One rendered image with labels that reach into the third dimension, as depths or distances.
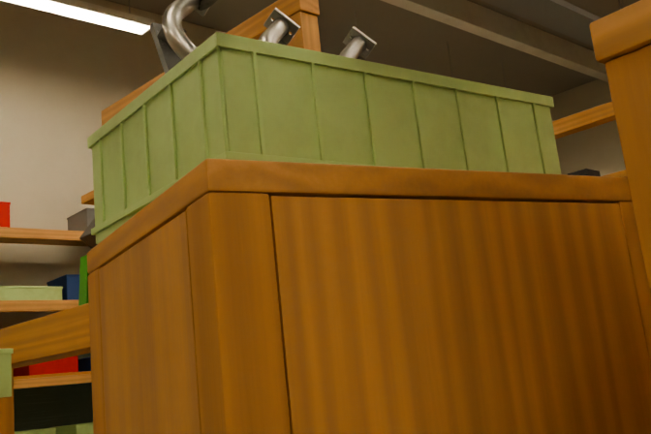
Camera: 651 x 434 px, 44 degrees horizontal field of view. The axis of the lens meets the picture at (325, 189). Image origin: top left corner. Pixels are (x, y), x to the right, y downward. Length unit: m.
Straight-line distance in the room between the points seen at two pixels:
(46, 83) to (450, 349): 7.34
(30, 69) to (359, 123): 7.16
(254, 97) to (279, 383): 0.34
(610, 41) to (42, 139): 7.32
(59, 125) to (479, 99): 6.99
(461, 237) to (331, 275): 0.19
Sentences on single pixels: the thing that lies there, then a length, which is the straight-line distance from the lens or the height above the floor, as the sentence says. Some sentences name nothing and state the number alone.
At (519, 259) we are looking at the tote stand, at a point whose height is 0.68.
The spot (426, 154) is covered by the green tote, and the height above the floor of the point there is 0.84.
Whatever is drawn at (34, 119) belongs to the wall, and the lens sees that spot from 7.94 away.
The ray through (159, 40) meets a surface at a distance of 1.33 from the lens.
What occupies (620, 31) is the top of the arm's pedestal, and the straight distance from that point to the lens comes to 0.78.
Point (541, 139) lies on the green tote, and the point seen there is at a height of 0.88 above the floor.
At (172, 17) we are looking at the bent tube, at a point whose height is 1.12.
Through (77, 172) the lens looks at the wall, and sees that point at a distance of 7.97.
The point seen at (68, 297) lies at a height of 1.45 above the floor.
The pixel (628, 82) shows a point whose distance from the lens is 0.77.
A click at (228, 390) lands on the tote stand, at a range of 0.81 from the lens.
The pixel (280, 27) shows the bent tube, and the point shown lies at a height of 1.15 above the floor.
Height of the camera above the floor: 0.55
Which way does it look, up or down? 13 degrees up
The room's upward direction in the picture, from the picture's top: 6 degrees counter-clockwise
